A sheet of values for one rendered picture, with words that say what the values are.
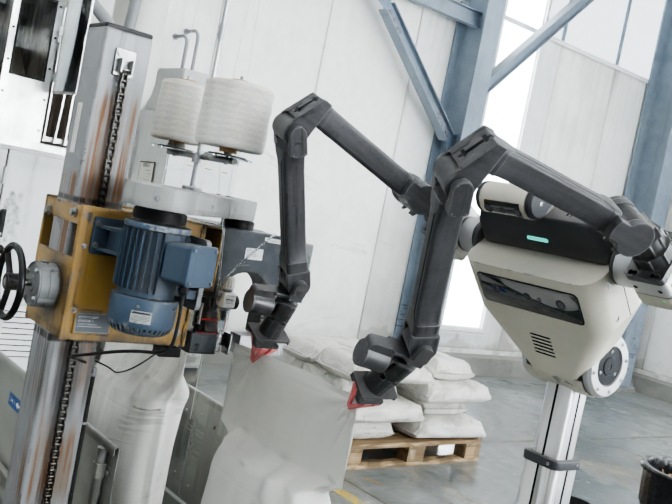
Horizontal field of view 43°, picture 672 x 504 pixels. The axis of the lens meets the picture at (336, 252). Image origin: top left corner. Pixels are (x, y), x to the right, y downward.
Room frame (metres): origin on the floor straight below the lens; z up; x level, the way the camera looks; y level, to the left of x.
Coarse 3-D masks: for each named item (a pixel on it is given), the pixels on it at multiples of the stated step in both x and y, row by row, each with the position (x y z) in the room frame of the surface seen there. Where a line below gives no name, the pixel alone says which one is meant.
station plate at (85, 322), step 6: (78, 318) 1.96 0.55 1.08; (84, 318) 1.97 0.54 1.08; (90, 318) 1.98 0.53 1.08; (96, 318) 1.99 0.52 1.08; (102, 318) 2.00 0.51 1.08; (78, 324) 1.96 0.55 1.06; (84, 324) 1.97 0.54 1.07; (90, 324) 1.98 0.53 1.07; (96, 324) 1.99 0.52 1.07; (102, 324) 2.00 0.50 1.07; (108, 324) 2.01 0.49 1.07; (78, 330) 1.97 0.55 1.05; (84, 330) 1.98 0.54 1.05; (90, 330) 1.98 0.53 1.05; (96, 330) 1.99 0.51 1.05; (102, 330) 2.00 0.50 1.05; (108, 330) 2.01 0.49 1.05
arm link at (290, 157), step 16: (288, 144) 1.89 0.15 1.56; (304, 144) 1.90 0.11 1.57; (288, 160) 1.92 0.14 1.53; (304, 160) 1.94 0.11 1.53; (288, 176) 1.94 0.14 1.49; (304, 176) 1.96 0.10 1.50; (288, 192) 1.96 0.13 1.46; (304, 192) 1.98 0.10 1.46; (288, 208) 1.97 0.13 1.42; (304, 208) 1.99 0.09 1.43; (288, 224) 1.99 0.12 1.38; (304, 224) 2.01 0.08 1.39; (288, 240) 2.00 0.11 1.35; (304, 240) 2.02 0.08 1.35; (288, 256) 2.02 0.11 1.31; (304, 256) 2.03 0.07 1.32; (288, 272) 2.03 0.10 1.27; (304, 272) 2.04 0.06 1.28; (288, 288) 2.04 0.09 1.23
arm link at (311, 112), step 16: (288, 112) 1.94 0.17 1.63; (304, 112) 1.89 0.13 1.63; (320, 112) 1.90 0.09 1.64; (336, 112) 1.94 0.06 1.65; (272, 128) 1.95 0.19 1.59; (288, 128) 1.88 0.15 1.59; (304, 128) 1.90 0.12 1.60; (320, 128) 1.93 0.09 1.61; (336, 128) 1.95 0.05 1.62; (352, 128) 1.97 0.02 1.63; (352, 144) 1.98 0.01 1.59; (368, 144) 2.00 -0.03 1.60; (368, 160) 2.02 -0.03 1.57; (384, 160) 2.04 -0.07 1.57; (384, 176) 2.05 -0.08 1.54; (400, 176) 2.07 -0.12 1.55; (416, 176) 2.14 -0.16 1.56; (400, 192) 2.08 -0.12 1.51; (416, 192) 2.07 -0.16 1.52; (416, 208) 2.09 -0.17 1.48
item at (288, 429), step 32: (256, 352) 2.15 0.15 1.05; (256, 384) 2.13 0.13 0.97; (288, 384) 2.00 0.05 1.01; (320, 384) 1.93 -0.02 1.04; (224, 416) 2.20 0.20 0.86; (256, 416) 2.10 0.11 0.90; (288, 416) 1.98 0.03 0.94; (320, 416) 1.91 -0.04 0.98; (352, 416) 1.84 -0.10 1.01; (224, 448) 2.08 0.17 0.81; (256, 448) 2.04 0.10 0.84; (288, 448) 1.97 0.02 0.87; (320, 448) 1.90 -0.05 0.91; (224, 480) 2.03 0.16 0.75; (256, 480) 1.94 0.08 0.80; (288, 480) 1.90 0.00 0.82; (320, 480) 1.88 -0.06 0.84
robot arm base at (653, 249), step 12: (660, 228) 1.68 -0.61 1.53; (660, 240) 1.67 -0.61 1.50; (648, 252) 1.68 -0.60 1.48; (660, 252) 1.68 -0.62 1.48; (636, 264) 1.72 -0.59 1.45; (648, 264) 1.69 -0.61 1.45; (660, 264) 1.69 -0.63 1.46; (636, 276) 1.72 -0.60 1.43; (648, 276) 1.70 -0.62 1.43; (660, 276) 1.69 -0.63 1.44
